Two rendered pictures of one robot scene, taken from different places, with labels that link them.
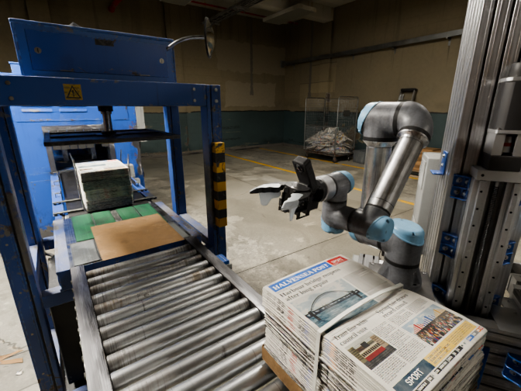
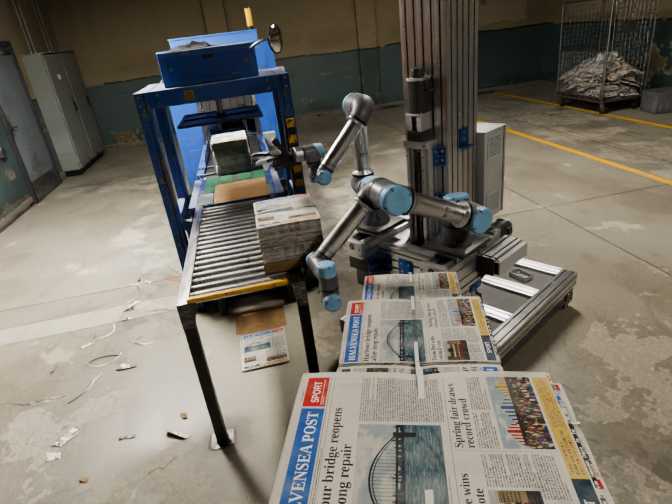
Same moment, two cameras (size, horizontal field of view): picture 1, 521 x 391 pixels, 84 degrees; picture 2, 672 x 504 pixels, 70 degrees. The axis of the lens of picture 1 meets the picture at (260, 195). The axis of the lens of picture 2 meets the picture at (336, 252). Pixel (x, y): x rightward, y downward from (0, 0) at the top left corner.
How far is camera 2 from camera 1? 190 cm
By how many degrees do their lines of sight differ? 26
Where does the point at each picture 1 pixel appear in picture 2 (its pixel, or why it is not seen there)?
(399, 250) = not seen: hidden behind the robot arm
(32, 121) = not seen: hidden behind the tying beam
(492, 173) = (409, 143)
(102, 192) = (228, 159)
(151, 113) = (330, 54)
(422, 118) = (357, 108)
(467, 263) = not seen: hidden behind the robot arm
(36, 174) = (194, 143)
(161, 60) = (246, 59)
